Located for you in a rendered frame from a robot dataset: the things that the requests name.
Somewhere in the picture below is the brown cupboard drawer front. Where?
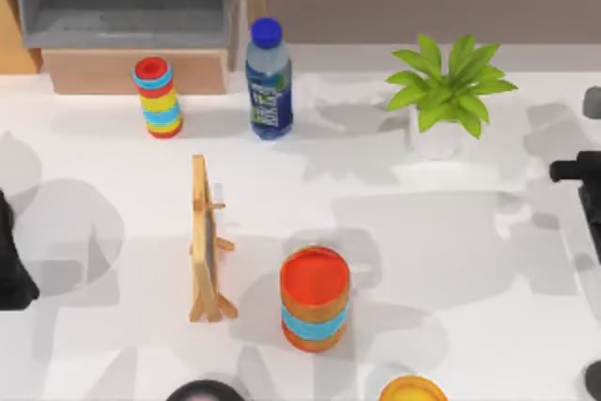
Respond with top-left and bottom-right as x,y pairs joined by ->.
265,0 -> 601,44

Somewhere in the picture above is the wooden framed blackboard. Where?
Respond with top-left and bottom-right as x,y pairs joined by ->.
188,153 -> 239,325

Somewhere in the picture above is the black round object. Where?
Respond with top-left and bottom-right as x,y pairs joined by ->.
164,378 -> 241,401

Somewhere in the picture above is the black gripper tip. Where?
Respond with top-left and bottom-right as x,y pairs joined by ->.
549,150 -> 601,262
0,189 -> 41,312

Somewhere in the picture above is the blue bottle with blue cap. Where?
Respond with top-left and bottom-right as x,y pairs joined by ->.
244,17 -> 295,143

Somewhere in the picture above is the green plant in white pot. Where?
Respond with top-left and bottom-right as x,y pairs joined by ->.
384,33 -> 519,161

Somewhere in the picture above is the stack of coloured rings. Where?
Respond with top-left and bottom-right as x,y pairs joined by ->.
132,56 -> 185,141

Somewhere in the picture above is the orange can with blue band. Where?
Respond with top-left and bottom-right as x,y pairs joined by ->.
279,243 -> 352,354

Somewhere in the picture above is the pale wooden drawer front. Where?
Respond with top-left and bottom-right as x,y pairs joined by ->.
41,47 -> 231,95

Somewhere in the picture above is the yellow and orange round container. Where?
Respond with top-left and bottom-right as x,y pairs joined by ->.
378,374 -> 453,401

